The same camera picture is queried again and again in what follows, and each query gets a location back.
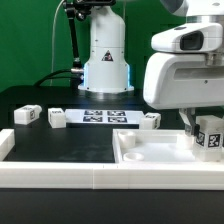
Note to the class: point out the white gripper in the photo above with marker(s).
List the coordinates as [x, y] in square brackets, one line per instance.
[186, 71]

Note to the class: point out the white square tabletop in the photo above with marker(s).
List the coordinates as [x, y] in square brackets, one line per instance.
[154, 146]

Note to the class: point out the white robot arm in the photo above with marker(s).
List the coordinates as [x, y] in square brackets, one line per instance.
[106, 71]

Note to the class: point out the white fiducial tag plate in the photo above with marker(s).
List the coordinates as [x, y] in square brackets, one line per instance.
[88, 116]

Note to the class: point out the white U-shaped obstacle fence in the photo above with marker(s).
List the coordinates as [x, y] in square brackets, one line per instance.
[127, 175]

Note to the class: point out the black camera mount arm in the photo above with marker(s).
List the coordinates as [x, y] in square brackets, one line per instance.
[79, 10]

